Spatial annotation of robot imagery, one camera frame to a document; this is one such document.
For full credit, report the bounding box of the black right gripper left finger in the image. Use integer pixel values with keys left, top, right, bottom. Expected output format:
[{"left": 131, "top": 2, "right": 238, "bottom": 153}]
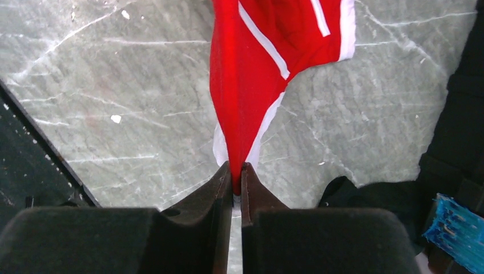
[{"left": 1, "top": 164, "right": 232, "bottom": 273}]

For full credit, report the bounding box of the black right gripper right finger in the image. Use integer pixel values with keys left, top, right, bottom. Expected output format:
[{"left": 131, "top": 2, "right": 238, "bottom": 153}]
[{"left": 240, "top": 163, "right": 420, "bottom": 273}]

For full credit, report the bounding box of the red white underwear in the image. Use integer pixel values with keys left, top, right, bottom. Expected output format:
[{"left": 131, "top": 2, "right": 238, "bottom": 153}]
[{"left": 209, "top": 0, "right": 356, "bottom": 195}]

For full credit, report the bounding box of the black garment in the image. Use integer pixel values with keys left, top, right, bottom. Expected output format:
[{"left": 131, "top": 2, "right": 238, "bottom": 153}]
[{"left": 318, "top": 176, "right": 433, "bottom": 253}]

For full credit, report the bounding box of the black toolbox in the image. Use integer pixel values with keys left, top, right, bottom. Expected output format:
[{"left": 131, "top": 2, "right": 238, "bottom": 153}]
[{"left": 418, "top": 10, "right": 483, "bottom": 273}]

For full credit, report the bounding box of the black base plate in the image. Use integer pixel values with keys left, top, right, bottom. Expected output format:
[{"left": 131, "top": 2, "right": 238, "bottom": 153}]
[{"left": 1, "top": 83, "right": 100, "bottom": 228}]

